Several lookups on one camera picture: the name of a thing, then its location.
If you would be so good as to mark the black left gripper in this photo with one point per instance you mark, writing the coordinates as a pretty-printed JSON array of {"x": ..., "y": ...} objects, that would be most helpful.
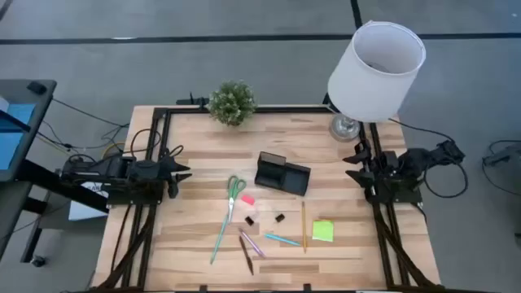
[{"x": 148, "y": 171}]

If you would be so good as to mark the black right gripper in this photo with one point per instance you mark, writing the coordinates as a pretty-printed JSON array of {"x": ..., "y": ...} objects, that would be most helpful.
[{"x": 384, "y": 167}]

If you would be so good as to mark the green sticky note pad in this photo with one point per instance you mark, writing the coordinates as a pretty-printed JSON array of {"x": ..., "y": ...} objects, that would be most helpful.
[{"x": 322, "y": 231}]

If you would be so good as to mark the pink eraser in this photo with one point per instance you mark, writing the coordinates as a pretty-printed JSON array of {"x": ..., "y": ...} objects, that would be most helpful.
[{"x": 248, "y": 199}]

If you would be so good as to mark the black mesh desk organizer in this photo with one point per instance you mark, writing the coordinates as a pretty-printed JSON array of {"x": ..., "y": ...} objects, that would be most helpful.
[{"x": 285, "y": 179}]

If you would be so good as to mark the teal green pen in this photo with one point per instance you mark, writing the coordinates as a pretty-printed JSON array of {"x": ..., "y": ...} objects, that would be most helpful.
[{"x": 218, "y": 244}]

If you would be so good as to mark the yellow pencil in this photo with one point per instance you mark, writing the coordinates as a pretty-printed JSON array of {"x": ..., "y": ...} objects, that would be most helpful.
[{"x": 304, "y": 228}]

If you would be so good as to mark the black binder clip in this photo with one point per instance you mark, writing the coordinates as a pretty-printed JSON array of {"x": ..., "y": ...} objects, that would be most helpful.
[
  {"x": 279, "y": 217},
  {"x": 249, "y": 221}
]

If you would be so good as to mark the purple mechanical pencil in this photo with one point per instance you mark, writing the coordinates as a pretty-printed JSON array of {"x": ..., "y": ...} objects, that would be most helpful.
[{"x": 252, "y": 243}]

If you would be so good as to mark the light blue pen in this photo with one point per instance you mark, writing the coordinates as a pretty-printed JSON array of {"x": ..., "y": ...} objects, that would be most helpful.
[{"x": 282, "y": 239}]

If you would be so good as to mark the brown mechanical pencil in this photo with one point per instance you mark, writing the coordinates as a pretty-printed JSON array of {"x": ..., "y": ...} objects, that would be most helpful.
[{"x": 246, "y": 255}]

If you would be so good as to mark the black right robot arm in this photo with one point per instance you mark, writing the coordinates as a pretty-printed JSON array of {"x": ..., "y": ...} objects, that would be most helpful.
[{"x": 423, "y": 160}]

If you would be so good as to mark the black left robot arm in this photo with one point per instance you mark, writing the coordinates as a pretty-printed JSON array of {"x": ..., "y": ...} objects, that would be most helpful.
[{"x": 106, "y": 169}]

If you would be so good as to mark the small potted green plant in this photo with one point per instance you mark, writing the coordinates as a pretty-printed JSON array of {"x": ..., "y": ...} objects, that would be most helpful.
[{"x": 232, "y": 103}]

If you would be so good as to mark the white shade table lamp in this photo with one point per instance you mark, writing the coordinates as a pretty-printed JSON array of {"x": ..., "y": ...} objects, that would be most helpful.
[{"x": 374, "y": 81}]

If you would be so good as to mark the white paper sheet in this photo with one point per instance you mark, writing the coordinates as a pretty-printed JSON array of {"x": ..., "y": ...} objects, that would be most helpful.
[{"x": 81, "y": 211}]

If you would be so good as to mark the grey floor device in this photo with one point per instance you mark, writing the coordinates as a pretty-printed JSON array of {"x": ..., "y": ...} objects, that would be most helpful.
[{"x": 502, "y": 156}]

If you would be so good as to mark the grey side desk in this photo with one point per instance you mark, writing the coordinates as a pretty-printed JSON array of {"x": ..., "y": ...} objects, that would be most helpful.
[{"x": 44, "y": 122}]

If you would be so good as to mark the black computer mouse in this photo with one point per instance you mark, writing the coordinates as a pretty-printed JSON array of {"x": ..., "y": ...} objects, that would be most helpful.
[{"x": 36, "y": 87}]

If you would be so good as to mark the black caster wheel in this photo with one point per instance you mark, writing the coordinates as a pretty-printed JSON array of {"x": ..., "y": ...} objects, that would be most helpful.
[{"x": 38, "y": 261}]

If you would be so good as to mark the blue screen monitor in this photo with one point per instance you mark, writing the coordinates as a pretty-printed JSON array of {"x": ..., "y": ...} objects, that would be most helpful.
[{"x": 12, "y": 150}]

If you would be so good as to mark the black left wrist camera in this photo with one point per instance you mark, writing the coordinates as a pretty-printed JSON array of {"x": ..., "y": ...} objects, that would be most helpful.
[{"x": 173, "y": 191}]

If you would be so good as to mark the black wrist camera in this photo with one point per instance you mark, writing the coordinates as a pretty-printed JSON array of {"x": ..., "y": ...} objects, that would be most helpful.
[
  {"x": 173, "y": 191},
  {"x": 368, "y": 191}
]

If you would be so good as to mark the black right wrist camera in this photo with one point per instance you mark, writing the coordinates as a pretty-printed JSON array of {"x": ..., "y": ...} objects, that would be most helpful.
[{"x": 368, "y": 191}]

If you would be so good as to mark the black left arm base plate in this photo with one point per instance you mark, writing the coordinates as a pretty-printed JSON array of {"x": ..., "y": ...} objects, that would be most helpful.
[{"x": 134, "y": 197}]

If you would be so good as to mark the black clamp bracket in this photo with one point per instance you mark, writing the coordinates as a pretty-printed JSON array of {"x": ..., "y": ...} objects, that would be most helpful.
[{"x": 195, "y": 101}]

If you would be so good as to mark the black aluminium table frame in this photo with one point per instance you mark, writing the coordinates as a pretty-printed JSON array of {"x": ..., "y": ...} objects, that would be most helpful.
[{"x": 285, "y": 110}]

